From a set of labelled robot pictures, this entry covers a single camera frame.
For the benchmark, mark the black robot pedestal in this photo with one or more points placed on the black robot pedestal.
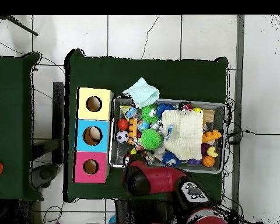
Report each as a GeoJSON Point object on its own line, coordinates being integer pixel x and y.
{"type": "Point", "coordinates": [142, 214]}

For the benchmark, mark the shallow clear mesh bin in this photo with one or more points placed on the shallow clear mesh bin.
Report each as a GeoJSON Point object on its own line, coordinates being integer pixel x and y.
{"type": "Point", "coordinates": [220, 116]}

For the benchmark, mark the grey rounded object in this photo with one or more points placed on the grey rounded object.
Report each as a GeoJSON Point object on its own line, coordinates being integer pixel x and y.
{"type": "Point", "coordinates": [45, 173]}

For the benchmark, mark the orange studded toy brick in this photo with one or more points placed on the orange studded toy brick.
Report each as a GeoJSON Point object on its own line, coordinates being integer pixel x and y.
{"type": "Point", "coordinates": [132, 128]}

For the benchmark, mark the blue spiky ball with eyes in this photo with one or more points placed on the blue spiky ball with eyes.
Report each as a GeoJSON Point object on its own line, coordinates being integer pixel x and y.
{"type": "Point", "coordinates": [170, 158]}

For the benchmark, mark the mint green waffle cloth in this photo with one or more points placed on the mint green waffle cloth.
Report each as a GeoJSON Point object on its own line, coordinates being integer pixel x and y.
{"type": "Point", "coordinates": [142, 93]}

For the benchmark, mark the green spiky ball with eyes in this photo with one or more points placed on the green spiky ball with eyes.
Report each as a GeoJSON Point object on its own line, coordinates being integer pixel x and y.
{"type": "Point", "coordinates": [147, 113]}

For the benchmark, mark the orange ball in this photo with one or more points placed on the orange ball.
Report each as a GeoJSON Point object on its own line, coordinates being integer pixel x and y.
{"type": "Point", "coordinates": [123, 124]}

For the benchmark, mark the dark thin rod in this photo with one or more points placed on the dark thin rod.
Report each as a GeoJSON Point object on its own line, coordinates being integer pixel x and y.
{"type": "Point", "coordinates": [21, 26]}

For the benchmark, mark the wooden box with three holes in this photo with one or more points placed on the wooden box with three holes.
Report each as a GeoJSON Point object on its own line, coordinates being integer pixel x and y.
{"type": "Point", "coordinates": [84, 114]}

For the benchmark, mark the dark green table cloth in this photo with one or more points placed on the dark green table cloth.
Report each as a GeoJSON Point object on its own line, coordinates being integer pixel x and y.
{"type": "Point", "coordinates": [9, 116]}
{"type": "Point", "coordinates": [142, 70]}

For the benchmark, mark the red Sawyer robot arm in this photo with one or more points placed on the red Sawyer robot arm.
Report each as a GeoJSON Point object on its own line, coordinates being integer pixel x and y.
{"type": "Point", "coordinates": [158, 179]}

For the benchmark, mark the light blue round object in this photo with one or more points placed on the light blue round object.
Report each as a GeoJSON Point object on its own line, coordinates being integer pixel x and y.
{"type": "Point", "coordinates": [112, 220]}

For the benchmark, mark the blue spiky rubber ball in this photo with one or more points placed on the blue spiky rubber ball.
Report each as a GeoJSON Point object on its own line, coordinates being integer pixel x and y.
{"type": "Point", "coordinates": [164, 107]}

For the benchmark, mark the orange plastic toy block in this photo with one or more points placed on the orange plastic toy block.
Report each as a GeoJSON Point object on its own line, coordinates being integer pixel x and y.
{"type": "Point", "coordinates": [211, 135]}

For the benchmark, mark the multicolour polka dot cloth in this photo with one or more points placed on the multicolour polka dot cloth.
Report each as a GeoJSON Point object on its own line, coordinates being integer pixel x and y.
{"type": "Point", "coordinates": [138, 145]}

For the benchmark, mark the cream waffle cloth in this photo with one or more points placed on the cream waffle cloth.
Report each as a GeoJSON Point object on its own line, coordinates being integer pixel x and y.
{"type": "Point", "coordinates": [186, 135]}

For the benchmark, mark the green spiky rubber ball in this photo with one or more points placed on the green spiky rubber ball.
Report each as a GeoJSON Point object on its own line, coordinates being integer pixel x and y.
{"type": "Point", "coordinates": [151, 139]}

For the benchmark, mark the crushed black red can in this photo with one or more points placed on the crushed black red can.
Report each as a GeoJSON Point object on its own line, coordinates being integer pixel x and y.
{"type": "Point", "coordinates": [185, 107]}

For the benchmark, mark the black upright panel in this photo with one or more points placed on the black upright panel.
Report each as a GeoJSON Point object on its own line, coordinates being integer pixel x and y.
{"type": "Point", "coordinates": [58, 116]}

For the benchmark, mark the small soccer ball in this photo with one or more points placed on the small soccer ball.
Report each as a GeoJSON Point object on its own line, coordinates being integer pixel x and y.
{"type": "Point", "coordinates": [122, 136]}

